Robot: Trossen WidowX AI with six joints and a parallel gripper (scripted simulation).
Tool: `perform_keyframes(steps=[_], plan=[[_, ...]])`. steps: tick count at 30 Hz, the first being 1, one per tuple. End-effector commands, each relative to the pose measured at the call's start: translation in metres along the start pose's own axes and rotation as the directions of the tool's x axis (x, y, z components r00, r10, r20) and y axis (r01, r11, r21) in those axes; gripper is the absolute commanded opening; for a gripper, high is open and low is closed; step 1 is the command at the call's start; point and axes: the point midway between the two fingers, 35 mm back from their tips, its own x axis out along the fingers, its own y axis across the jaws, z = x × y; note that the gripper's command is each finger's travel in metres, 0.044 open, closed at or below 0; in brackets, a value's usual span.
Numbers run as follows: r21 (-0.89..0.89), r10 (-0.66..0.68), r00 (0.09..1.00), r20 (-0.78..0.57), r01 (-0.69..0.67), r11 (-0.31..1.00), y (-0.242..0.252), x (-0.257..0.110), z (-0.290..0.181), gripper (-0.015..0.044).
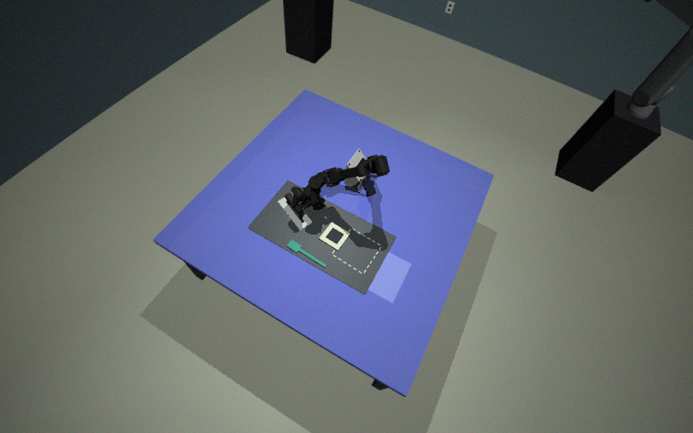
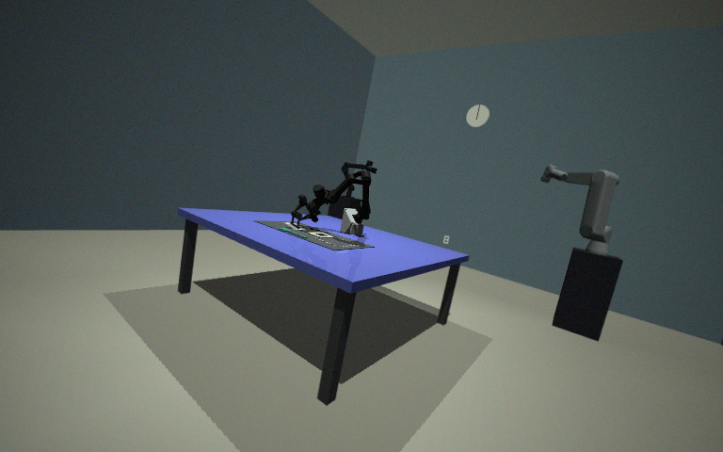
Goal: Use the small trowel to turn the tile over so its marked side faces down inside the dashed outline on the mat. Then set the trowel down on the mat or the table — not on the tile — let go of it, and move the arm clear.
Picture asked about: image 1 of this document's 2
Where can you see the green small trowel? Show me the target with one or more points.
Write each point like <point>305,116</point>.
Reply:
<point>297,248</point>

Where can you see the cream square tile with dark square centre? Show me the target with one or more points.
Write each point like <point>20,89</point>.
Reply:
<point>334,236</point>

